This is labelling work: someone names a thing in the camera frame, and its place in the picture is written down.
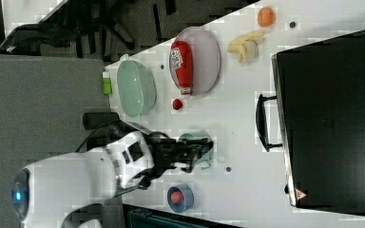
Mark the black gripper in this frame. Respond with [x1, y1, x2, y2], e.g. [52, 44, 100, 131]
[148, 139, 214, 173]

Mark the black toaster oven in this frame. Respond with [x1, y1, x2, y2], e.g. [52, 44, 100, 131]
[271, 29, 365, 216]

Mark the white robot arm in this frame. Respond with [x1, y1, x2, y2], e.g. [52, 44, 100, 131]
[12, 131, 214, 228]

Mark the green metal mug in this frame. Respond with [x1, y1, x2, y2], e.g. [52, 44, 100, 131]
[179, 131, 213, 170]

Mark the toy strawberry in bowl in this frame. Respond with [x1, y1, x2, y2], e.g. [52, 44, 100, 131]
[170, 191, 183, 204]

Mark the blue bowl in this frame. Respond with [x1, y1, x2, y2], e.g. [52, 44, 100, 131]
[166, 183, 194, 213]

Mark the green plastic colander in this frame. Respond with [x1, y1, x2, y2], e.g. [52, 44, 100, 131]
[116, 54, 157, 117]

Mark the red plush ketchup bottle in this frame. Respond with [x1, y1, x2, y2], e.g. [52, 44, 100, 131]
[170, 41, 193, 95]

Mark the grey round plate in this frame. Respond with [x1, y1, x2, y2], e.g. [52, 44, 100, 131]
[175, 27, 221, 96]

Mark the black pot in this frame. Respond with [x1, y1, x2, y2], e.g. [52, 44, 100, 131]
[82, 112, 120, 130]

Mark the lime green block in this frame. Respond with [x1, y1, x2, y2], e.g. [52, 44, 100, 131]
[103, 71, 112, 95]

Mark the peeled toy banana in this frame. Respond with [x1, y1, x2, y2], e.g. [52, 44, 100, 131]
[227, 31, 264, 63]

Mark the orange toy fruit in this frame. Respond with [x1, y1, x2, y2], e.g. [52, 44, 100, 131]
[258, 8, 276, 28]

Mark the blue metal frame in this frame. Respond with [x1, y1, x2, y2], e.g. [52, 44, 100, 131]
[123, 204, 239, 228]

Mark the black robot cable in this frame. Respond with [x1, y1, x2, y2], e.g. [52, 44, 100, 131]
[74, 122, 122, 154]

